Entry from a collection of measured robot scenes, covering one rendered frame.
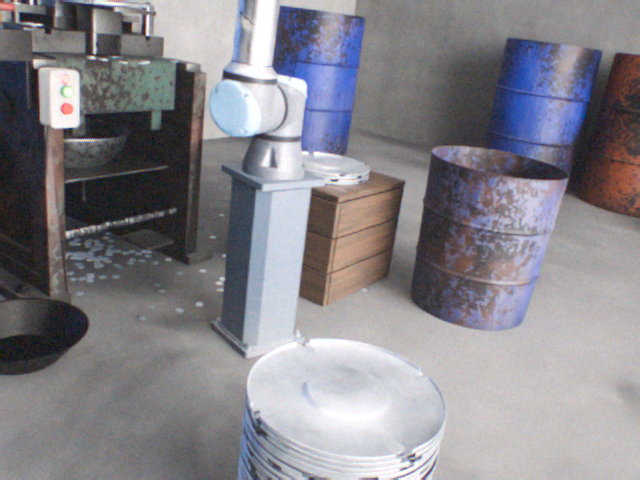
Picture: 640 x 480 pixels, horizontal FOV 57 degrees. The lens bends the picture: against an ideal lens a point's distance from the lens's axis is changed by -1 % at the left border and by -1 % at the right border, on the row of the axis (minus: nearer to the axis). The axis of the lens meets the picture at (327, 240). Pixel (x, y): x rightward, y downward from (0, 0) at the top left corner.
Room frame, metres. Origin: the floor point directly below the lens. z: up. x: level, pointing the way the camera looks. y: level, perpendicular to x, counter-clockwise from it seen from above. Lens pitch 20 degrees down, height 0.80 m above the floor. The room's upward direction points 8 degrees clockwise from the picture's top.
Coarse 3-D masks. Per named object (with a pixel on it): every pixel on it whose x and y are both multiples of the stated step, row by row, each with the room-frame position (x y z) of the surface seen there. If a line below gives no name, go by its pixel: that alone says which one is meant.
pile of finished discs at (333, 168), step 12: (312, 156) 1.99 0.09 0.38; (324, 156) 2.01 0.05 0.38; (336, 156) 2.03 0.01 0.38; (312, 168) 1.81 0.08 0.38; (324, 168) 1.83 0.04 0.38; (336, 168) 1.85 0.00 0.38; (348, 168) 1.88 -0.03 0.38; (360, 168) 1.90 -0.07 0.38; (336, 180) 1.78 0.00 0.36; (348, 180) 1.78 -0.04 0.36; (360, 180) 1.82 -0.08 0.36
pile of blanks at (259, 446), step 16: (256, 416) 0.67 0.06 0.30; (256, 432) 0.66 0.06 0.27; (272, 432) 0.64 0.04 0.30; (240, 448) 0.71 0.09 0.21; (256, 448) 0.65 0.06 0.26; (272, 448) 0.63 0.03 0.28; (288, 448) 0.62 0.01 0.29; (432, 448) 0.65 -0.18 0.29; (240, 464) 0.70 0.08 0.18; (256, 464) 0.65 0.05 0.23; (272, 464) 0.63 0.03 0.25; (288, 464) 0.62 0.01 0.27; (304, 464) 0.60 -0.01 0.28; (320, 464) 0.60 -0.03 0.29; (336, 464) 0.60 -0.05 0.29; (352, 464) 0.59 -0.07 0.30; (368, 464) 0.60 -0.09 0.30; (384, 464) 0.60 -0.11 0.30; (400, 464) 0.62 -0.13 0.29; (416, 464) 0.63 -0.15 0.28; (432, 464) 0.69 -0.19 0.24
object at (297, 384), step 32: (288, 352) 0.83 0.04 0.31; (320, 352) 0.84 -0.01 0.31; (352, 352) 0.86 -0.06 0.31; (384, 352) 0.87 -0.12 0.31; (256, 384) 0.73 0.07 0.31; (288, 384) 0.74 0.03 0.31; (320, 384) 0.74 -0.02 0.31; (352, 384) 0.75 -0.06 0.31; (384, 384) 0.77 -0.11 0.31; (416, 384) 0.79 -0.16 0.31; (288, 416) 0.67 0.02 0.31; (320, 416) 0.68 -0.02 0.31; (352, 416) 0.68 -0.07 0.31; (384, 416) 0.69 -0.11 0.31; (416, 416) 0.70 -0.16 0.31; (320, 448) 0.61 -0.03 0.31; (352, 448) 0.62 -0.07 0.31; (384, 448) 0.63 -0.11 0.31; (416, 448) 0.63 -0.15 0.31
